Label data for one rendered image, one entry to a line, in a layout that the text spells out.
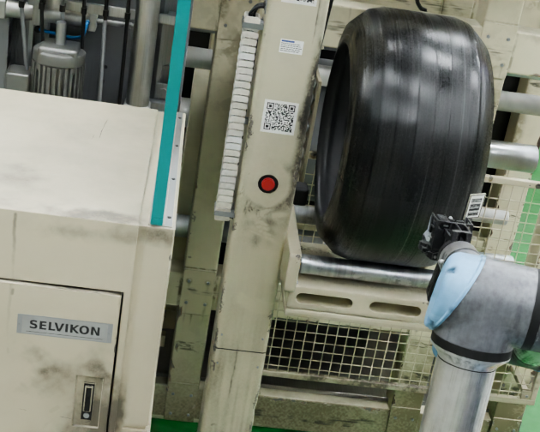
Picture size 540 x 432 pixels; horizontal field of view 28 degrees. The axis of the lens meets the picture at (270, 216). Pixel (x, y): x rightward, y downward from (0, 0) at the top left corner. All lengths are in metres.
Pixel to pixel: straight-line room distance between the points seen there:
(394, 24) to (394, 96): 0.19
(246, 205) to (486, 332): 1.04
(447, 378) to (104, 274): 0.55
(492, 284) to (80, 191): 0.67
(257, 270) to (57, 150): 0.77
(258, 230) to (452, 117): 0.54
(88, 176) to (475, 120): 0.85
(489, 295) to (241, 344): 1.20
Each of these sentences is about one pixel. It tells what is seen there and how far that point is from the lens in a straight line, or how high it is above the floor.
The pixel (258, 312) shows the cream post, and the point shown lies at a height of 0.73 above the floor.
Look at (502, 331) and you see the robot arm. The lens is 1.52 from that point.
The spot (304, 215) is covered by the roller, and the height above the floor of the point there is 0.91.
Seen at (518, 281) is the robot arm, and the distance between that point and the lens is 1.51.
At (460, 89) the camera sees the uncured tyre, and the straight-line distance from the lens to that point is 2.26.
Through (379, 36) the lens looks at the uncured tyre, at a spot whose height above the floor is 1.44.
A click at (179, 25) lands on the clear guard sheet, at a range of 1.54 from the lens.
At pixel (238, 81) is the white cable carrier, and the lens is 2.35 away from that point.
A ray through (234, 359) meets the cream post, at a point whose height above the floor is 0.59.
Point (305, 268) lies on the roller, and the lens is 2.43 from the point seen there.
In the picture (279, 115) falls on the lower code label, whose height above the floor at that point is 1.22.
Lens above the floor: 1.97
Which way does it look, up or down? 24 degrees down
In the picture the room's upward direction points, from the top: 10 degrees clockwise
